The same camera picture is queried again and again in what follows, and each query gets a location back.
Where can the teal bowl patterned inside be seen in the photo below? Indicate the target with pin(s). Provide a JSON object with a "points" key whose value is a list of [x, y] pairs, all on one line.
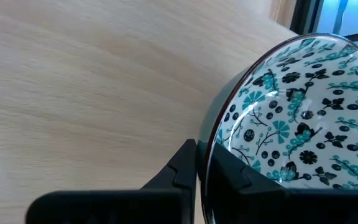
{"points": [[306, 109]]}

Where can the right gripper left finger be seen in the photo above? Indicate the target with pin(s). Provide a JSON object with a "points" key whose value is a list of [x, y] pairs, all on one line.
{"points": [[154, 205]]}

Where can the black window frame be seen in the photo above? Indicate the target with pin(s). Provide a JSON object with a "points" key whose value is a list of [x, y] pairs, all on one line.
{"points": [[303, 15]]}

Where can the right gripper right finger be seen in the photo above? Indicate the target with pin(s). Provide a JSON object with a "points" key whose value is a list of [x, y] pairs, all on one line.
{"points": [[259, 208]]}

